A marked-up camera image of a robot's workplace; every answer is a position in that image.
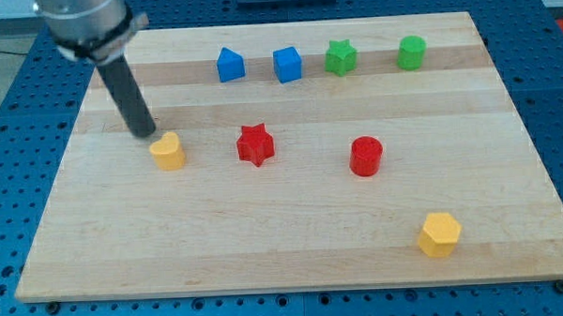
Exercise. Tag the wooden board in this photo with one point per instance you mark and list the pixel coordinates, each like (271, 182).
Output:
(116, 227)

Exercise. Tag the yellow heart block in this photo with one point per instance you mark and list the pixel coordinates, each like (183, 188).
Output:
(167, 152)

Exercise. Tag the green star block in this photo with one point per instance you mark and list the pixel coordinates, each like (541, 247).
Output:
(340, 57)

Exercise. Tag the red star block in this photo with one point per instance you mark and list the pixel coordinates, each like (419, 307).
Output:
(255, 144)

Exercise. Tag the green cylinder block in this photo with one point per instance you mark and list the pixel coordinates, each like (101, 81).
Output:
(411, 52)

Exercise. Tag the red cylinder block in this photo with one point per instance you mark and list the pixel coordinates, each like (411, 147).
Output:
(366, 154)

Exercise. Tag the blue pentagon house block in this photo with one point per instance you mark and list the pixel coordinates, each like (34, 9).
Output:
(230, 65)

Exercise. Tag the yellow hexagon block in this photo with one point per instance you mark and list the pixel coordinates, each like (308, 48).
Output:
(439, 235)

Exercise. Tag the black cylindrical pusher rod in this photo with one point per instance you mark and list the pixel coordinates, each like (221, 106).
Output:
(128, 99)

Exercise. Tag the blue cube block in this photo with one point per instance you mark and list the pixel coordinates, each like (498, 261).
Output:
(287, 64)

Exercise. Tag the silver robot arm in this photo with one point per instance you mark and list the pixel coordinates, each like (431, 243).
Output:
(98, 31)

